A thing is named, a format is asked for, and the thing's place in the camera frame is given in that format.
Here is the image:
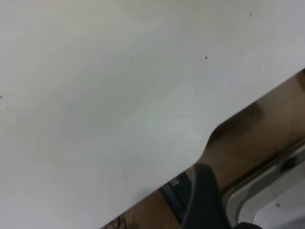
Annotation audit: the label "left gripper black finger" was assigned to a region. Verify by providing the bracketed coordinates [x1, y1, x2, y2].
[182, 163, 233, 229]

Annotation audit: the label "black table frame bracket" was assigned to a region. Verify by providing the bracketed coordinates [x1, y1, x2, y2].
[159, 172, 196, 223]

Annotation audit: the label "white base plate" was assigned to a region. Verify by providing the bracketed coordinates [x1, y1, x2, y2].
[225, 142, 305, 229]

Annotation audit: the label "thin wires under table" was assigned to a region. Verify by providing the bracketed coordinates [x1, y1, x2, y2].
[106, 214, 128, 229]

